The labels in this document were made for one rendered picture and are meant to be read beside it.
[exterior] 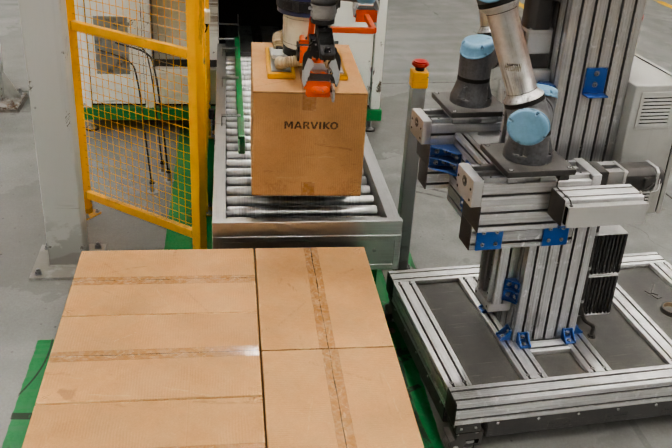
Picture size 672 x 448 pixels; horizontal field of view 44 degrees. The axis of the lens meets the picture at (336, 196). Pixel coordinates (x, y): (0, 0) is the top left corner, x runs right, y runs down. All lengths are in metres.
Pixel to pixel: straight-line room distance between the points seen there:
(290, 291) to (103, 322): 0.60
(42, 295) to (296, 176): 1.36
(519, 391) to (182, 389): 1.19
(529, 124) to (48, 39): 2.01
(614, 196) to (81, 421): 1.66
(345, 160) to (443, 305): 0.75
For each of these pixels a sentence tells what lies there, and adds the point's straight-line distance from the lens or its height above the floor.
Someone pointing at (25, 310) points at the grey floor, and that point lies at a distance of 3.73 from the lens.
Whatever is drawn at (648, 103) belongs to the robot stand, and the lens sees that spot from 2.86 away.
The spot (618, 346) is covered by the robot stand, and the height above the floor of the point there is 0.21.
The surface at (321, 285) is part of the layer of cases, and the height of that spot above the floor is 0.54.
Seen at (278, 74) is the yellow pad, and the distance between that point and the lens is 2.99.
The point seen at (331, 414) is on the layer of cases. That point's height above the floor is 0.54.
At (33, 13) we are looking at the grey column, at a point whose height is 1.17.
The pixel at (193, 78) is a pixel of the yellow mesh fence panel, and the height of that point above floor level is 0.89.
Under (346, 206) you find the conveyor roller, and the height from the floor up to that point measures 0.55.
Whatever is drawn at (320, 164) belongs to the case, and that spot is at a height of 0.81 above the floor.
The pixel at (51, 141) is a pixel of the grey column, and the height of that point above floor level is 0.63.
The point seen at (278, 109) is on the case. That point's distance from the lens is 2.88.
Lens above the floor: 2.03
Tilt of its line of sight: 26 degrees down
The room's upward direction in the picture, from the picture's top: 3 degrees clockwise
